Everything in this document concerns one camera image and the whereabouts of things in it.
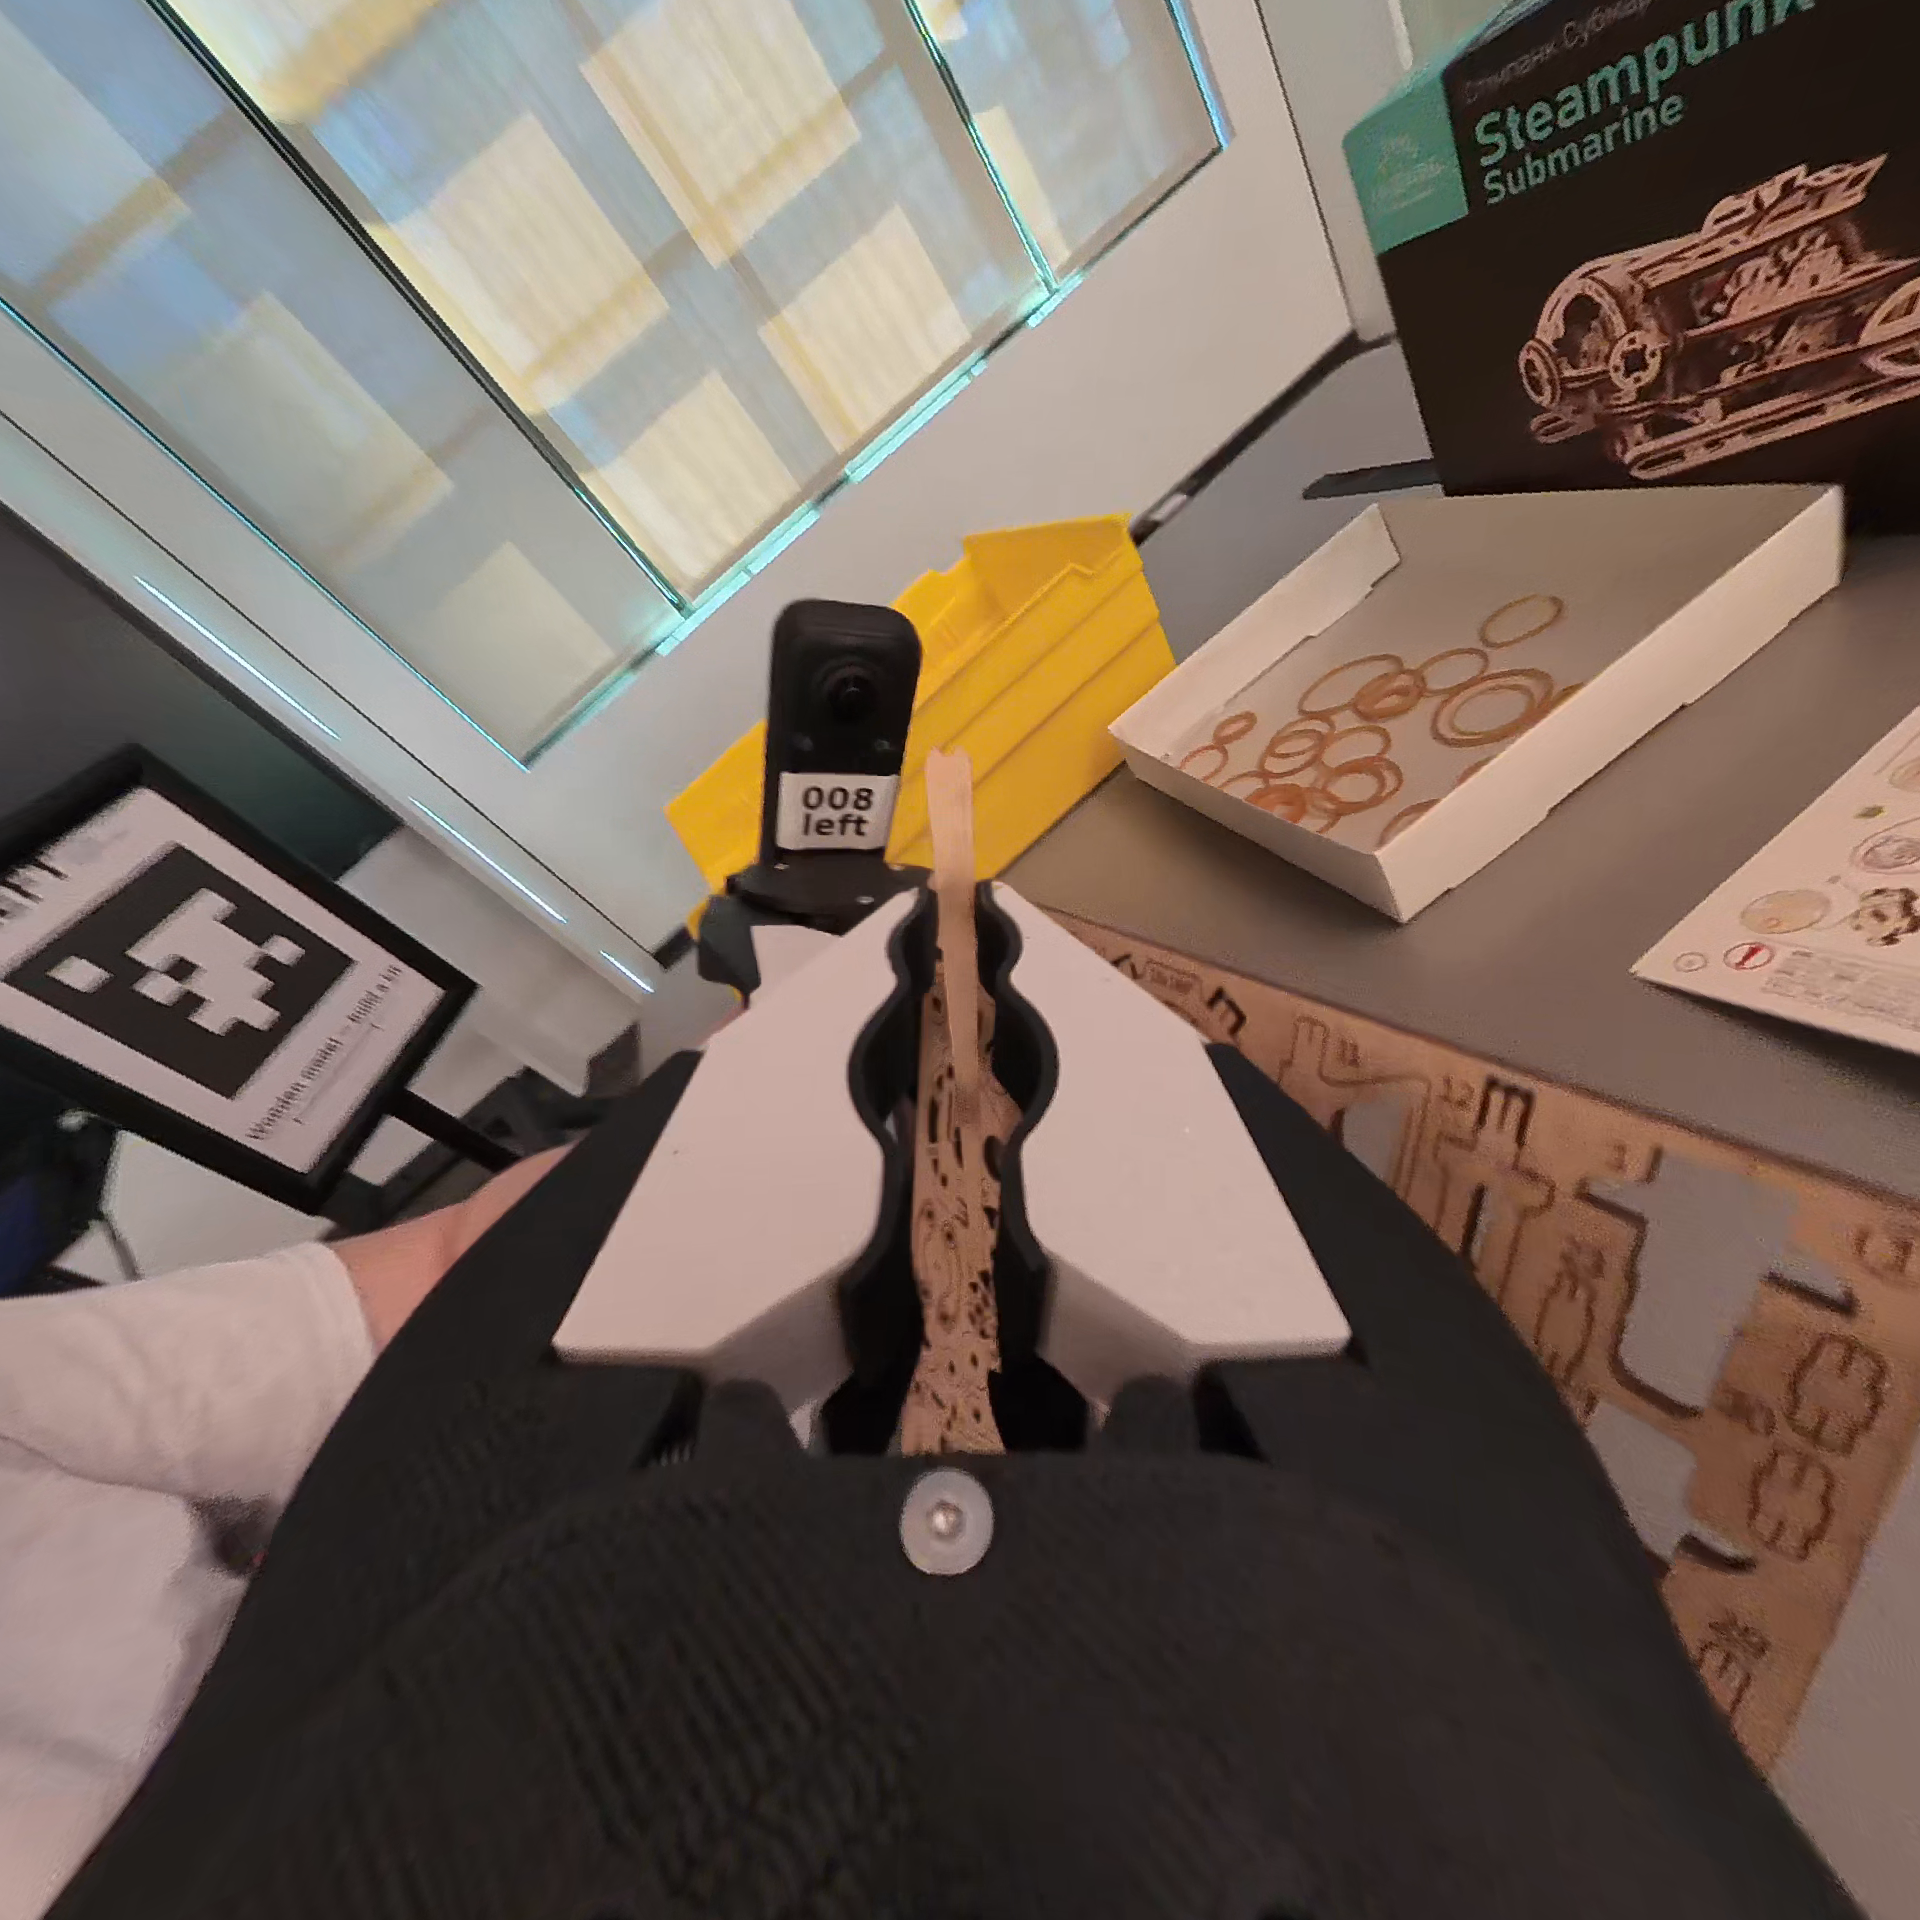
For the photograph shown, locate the thin wooden parts sheet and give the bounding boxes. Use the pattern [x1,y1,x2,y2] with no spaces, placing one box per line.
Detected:
[898,748,1026,1459]

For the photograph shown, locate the black framed marker sign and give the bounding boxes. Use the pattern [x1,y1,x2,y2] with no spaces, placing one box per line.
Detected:
[0,743,483,1223]

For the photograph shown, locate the large laser-cut wooden sheet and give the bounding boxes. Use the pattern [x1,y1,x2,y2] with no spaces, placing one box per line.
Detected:
[1043,902,1920,1781]

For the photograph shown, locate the printed instruction sheet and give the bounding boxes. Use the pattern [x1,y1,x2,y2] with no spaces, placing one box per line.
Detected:
[1634,731,1920,1054]

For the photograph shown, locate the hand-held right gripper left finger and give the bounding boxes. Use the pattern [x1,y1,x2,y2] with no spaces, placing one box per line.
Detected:
[553,886,920,1455]

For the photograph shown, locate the white cardboard tray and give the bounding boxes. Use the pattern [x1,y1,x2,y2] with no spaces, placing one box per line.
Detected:
[1107,485,1848,926]

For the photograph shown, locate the person's left forearm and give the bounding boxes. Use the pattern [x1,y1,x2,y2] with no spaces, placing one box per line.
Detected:
[0,1152,601,1653]

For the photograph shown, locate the black sign stand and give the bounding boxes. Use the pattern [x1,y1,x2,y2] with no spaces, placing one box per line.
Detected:
[302,1088,527,1202]

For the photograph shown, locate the black model kit box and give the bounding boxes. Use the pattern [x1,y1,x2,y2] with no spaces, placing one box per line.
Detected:
[1339,0,1920,535]

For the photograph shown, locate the yellow plastic bin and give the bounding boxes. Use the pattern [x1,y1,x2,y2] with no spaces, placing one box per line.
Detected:
[663,509,1179,940]

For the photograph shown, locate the pile of wooden rings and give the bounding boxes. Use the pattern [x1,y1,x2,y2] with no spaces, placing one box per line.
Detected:
[1177,593,1592,849]

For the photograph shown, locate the large window with blinds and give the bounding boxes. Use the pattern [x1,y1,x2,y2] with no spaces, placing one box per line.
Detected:
[0,0,1233,771]

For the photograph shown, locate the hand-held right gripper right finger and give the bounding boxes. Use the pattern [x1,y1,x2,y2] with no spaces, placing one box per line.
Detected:
[982,881,1351,1449]

